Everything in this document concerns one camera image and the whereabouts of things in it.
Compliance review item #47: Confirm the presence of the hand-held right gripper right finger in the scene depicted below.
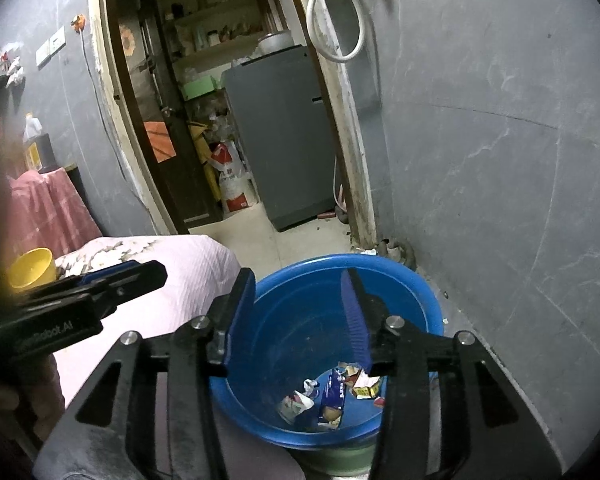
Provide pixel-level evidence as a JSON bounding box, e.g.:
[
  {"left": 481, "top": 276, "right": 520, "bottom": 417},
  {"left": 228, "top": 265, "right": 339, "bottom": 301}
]
[{"left": 341, "top": 269, "right": 561, "bottom": 480}]

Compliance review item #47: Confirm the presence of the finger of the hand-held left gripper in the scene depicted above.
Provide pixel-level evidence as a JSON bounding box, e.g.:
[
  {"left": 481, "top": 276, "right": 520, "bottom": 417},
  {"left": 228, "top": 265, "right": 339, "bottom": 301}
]
[
  {"left": 57, "top": 261, "right": 146, "bottom": 288},
  {"left": 87, "top": 261, "right": 169, "bottom": 318}
]

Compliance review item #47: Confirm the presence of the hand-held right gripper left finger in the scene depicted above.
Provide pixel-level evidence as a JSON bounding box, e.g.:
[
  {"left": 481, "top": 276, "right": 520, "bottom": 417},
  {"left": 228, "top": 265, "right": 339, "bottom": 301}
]
[{"left": 37, "top": 267, "right": 256, "bottom": 480}]

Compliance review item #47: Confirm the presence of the blue plastic basin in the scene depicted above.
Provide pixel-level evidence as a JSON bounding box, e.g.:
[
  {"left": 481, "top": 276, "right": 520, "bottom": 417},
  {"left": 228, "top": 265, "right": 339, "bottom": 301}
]
[{"left": 207, "top": 254, "right": 443, "bottom": 448}]

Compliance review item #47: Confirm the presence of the person's left hand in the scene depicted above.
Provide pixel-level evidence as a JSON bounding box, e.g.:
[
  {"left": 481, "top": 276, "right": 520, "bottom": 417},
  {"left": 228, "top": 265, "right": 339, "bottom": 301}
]
[{"left": 0, "top": 353, "right": 66, "bottom": 441}]

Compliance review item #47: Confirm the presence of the yellow plastic bowl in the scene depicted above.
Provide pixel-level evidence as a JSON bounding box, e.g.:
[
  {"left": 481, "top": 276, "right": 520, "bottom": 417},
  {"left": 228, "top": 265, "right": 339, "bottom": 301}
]
[{"left": 7, "top": 247, "right": 57, "bottom": 290}]

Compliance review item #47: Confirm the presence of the yellow red torn wrapper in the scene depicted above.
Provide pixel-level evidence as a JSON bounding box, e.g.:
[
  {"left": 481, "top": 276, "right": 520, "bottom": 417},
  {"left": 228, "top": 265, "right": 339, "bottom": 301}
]
[{"left": 340, "top": 360, "right": 387, "bottom": 407}]

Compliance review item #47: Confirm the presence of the blue snack packet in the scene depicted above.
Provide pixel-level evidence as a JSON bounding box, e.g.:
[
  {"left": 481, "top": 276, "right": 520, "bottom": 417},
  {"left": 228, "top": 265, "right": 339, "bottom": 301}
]
[{"left": 317, "top": 367, "right": 349, "bottom": 431}]

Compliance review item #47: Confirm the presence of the pink checked towel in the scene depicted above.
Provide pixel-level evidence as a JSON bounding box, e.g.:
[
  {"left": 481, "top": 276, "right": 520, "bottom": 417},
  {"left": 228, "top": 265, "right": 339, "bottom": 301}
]
[{"left": 7, "top": 170, "right": 103, "bottom": 257}]

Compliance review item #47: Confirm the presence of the white pink crumpled wrapper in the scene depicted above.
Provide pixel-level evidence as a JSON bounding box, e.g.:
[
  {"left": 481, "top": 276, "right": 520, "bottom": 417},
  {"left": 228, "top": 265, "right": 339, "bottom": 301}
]
[{"left": 280, "top": 379, "right": 322, "bottom": 423}]

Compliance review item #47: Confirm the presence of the white red sack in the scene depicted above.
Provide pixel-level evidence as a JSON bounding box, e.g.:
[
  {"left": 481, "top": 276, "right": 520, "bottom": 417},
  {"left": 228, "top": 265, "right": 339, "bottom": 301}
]
[{"left": 209, "top": 141, "right": 254, "bottom": 213}]

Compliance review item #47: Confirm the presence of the green stool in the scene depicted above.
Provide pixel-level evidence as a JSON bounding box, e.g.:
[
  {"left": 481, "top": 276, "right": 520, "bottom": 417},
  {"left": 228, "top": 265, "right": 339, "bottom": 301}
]
[{"left": 299, "top": 441, "right": 382, "bottom": 477}]

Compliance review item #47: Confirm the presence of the orange door poster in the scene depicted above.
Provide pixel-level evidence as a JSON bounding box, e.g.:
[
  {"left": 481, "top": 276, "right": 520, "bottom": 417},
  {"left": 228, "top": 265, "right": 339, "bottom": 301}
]
[{"left": 144, "top": 121, "right": 176, "bottom": 163}]

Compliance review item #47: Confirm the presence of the white plastic jug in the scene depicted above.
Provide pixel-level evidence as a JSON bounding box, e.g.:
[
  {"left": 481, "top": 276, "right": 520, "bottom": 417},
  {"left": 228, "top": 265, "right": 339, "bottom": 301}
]
[{"left": 22, "top": 112, "right": 57, "bottom": 173}]

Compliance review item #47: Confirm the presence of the dark wooden door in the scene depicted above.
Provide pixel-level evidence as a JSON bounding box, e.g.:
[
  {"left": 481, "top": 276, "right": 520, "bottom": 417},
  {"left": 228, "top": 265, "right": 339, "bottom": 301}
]
[{"left": 114, "top": 0, "right": 222, "bottom": 232}]

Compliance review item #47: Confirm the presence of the green box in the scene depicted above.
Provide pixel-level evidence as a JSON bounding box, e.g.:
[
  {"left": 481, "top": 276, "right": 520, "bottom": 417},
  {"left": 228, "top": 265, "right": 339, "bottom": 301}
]
[{"left": 182, "top": 75, "right": 221, "bottom": 101}]

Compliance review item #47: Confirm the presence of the sunflower door decoration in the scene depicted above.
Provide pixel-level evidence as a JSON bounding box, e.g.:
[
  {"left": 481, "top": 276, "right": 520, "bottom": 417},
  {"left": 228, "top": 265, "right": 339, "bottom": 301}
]
[{"left": 119, "top": 24, "right": 137, "bottom": 56}]

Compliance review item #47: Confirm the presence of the wooden shelf unit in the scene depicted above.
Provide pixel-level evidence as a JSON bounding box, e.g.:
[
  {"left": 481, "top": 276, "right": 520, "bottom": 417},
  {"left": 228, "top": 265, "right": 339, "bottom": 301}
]
[{"left": 155, "top": 0, "right": 282, "bottom": 88}]

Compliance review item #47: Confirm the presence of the metal pot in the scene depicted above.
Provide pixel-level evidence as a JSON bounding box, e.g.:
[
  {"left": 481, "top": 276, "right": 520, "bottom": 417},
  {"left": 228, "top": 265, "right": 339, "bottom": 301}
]
[{"left": 257, "top": 31, "right": 294, "bottom": 56}]

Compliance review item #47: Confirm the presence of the pale worn door frame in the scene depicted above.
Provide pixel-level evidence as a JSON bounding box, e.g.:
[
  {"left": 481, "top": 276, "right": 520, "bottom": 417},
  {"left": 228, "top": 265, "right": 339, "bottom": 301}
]
[{"left": 87, "top": 0, "right": 381, "bottom": 256}]

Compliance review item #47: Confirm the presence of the grey wall cable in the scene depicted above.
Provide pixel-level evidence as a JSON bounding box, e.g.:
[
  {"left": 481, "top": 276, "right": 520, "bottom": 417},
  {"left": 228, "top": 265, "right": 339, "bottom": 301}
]
[{"left": 79, "top": 29, "right": 152, "bottom": 211}]

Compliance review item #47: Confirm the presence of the white wall switch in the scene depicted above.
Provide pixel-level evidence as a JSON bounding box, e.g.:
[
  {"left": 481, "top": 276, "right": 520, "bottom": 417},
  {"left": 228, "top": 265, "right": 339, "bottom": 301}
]
[{"left": 35, "top": 27, "right": 67, "bottom": 69}]

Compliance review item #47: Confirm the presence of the white hose loop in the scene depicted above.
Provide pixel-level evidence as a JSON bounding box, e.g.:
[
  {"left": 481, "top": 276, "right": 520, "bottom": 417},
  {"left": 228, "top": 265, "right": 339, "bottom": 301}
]
[{"left": 305, "top": 0, "right": 368, "bottom": 64}]

